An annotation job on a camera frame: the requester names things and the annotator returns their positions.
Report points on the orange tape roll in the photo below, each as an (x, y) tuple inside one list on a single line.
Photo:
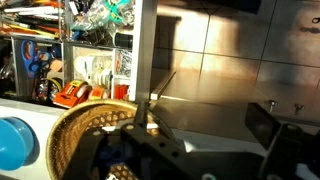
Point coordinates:
[(97, 94)]

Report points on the round woven basket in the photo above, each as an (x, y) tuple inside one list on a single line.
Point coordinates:
[(63, 140)]

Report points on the small red box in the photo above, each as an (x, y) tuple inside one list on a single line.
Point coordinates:
[(120, 91)]

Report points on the blue bowl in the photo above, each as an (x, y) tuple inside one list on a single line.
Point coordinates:
[(13, 143)]

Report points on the bag of binder clips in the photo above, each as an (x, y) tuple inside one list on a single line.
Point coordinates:
[(123, 63)]

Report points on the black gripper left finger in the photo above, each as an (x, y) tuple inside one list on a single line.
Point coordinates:
[(150, 150)]

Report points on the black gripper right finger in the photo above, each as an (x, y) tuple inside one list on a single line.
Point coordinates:
[(293, 153)]

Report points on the white tape rolls stack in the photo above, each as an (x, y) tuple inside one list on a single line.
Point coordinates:
[(95, 70)]

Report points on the teal scissors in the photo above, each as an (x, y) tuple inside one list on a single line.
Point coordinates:
[(115, 8)]

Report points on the clear plastic drawer organizer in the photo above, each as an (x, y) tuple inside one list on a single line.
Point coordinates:
[(66, 46)]

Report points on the metal cabinet knob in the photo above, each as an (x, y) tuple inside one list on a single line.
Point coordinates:
[(298, 108), (272, 105)]

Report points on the blue scissors in package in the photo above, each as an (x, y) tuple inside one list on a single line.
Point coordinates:
[(33, 56)]

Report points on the orange tape dispenser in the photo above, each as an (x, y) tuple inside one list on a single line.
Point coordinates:
[(68, 95)]

